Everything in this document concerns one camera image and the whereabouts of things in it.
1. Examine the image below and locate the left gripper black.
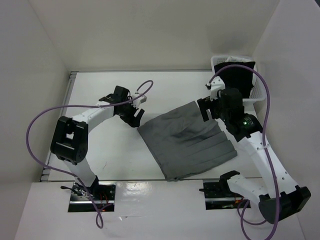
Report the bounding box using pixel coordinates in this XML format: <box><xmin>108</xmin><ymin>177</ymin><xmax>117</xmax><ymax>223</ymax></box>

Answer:
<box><xmin>117</xmin><ymin>98</ymin><xmax>145</xmax><ymax>128</ymax></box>

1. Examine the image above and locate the grey pleated skirt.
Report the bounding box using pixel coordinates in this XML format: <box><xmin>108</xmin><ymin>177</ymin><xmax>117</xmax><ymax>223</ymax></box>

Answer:
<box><xmin>137</xmin><ymin>101</ymin><xmax>238</xmax><ymax>182</ymax></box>

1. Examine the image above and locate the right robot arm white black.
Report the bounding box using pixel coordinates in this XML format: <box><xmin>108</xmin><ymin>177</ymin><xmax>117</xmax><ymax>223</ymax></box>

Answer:
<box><xmin>197</xmin><ymin>88</ymin><xmax>311</xmax><ymax>224</ymax></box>

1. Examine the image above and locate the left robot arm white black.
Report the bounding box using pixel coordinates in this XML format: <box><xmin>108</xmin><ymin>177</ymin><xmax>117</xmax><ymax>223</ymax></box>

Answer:
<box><xmin>50</xmin><ymin>85</ymin><xmax>147</xmax><ymax>200</ymax></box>

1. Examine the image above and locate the black skirt in basket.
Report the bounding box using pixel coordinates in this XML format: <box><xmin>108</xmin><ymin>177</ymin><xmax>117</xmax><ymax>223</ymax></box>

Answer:
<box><xmin>214</xmin><ymin>61</ymin><xmax>256</xmax><ymax>99</ymax></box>

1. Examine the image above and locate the white plastic basket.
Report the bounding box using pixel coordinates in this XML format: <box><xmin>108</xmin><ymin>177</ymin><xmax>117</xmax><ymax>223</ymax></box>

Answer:
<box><xmin>210</xmin><ymin>54</ymin><xmax>266</xmax><ymax>104</ymax></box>

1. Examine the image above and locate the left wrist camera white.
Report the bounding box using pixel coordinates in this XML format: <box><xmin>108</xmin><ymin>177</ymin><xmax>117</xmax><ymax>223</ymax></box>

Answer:
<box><xmin>132</xmin><ymin>92</ymin><xmax>147</xmax><ymax>108</ymax></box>

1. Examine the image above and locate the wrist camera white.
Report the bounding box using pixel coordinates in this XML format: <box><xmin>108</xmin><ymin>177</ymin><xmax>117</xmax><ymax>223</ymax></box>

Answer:
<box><xmin>132</xmin><ymin>92</ymin><xmax>147</xmax><ymax>108</ymax></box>
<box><xmin>205</xmin><ymin>76</ymin><xmax>226</xmax><ymax>102</ymax></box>

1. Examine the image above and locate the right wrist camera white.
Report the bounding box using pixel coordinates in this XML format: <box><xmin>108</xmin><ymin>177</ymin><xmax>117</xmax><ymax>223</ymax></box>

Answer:
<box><xmin>205</xmin><ymin>76</ymin><xmax>226</xmax><ymax>102</ymax></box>

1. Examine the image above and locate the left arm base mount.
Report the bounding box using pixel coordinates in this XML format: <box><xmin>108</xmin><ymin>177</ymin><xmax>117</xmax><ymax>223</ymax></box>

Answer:
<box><xmin>60</xmin><ymin>182</ymin><xmax>116</xmax><ymax>213</ymax></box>

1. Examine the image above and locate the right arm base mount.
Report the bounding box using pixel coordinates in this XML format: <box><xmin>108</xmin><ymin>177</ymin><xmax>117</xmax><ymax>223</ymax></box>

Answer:
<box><xmin>199</xmin><ymin>179</ymin><xmax>245</xmax><ymax>211</ymax></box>

